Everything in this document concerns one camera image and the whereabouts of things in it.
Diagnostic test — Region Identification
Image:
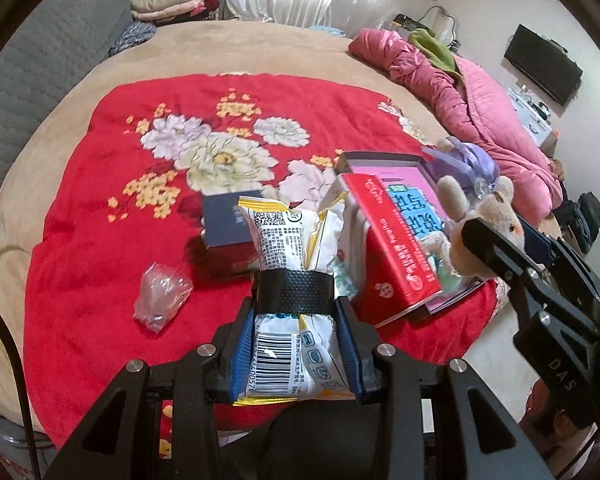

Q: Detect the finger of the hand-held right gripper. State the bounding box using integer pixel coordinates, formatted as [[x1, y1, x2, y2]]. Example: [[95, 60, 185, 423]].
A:
[[462, 215, 600, 347], [521, 219, 600, 312]]

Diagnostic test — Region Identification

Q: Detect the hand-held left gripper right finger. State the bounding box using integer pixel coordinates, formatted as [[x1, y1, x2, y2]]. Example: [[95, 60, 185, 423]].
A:
[[334, 296, 556, 480]]

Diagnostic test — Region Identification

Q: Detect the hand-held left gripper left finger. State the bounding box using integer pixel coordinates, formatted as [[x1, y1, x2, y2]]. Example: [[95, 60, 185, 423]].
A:
[[45, 296, 258, 480]]

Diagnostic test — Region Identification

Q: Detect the beige plush toy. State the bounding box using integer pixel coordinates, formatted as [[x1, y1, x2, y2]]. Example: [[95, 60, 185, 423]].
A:
[[432, 175, 528, 281]]

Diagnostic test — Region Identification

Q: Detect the black textured band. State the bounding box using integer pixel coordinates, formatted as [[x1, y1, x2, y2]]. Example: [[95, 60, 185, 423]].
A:
[[252, 270, 337, 315]]

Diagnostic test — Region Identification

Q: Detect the yellow white snack packet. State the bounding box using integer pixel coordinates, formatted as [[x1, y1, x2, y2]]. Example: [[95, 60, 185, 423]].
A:
[[232, 195, 358, 403]]

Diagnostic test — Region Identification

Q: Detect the box with pink lining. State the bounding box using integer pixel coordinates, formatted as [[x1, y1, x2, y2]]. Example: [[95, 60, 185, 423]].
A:
[[332, 150, 488, 323]]

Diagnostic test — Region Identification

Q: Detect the person's patterned red clothing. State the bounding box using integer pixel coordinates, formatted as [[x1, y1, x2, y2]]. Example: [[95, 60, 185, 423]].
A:
[[522, 380, 600, 461]]

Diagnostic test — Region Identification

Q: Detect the black bag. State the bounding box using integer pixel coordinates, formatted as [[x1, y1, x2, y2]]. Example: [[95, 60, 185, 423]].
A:
[[562, 191, 600, 256]]

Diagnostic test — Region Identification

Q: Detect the clear plastic bag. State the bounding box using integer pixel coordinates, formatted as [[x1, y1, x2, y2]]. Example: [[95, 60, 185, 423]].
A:
[[132, 261, 195, 333]]

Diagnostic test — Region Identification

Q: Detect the red white carton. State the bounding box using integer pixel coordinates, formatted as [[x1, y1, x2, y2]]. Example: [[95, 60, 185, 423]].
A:
[[322, 172, 443, 313]]

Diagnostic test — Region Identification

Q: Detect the purple plush toy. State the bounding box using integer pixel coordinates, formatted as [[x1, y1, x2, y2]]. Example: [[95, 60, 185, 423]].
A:
[[422, 136, 498, 196]]

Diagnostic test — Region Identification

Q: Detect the dark small box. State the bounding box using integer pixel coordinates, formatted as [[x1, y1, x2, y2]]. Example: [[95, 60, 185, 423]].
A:
[[200, 191, 265, 251]]

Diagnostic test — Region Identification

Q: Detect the white cabinet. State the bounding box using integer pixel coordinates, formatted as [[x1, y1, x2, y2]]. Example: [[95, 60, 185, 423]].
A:
[[507, 87, 558, 153]]

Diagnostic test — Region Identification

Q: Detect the pink quilt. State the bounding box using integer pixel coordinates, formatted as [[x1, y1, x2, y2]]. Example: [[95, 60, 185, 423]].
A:
[[349, 28, 563, 221]]

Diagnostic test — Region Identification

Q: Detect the black television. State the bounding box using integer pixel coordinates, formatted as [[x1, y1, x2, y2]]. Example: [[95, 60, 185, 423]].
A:
[[504, 24, 583, 107]]

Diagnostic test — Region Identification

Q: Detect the red floral blanket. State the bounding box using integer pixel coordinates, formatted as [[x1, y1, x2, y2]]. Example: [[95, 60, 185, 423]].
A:
[[22, 72, 501, 448]]

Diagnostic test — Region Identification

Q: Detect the green cloth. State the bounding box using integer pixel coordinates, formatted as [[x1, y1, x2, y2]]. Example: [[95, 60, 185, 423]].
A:
[[407, 27, 458, 73]]

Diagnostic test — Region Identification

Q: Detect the beige bed sheet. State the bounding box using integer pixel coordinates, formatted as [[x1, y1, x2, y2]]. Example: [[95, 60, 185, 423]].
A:
[[0, 20, 521, 441]]

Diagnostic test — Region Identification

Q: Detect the blue patterned cloth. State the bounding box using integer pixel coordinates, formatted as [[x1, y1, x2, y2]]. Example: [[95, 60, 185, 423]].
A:
[[107, 20, 156, 58]]

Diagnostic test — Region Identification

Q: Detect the grey quilted headboard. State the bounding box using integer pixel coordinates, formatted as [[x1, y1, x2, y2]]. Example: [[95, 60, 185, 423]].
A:
[[0, 0, 136, 226]]

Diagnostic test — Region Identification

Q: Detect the black cable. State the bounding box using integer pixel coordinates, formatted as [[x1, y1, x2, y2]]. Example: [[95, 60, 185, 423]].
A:
[[0, 290, 43, 480]]

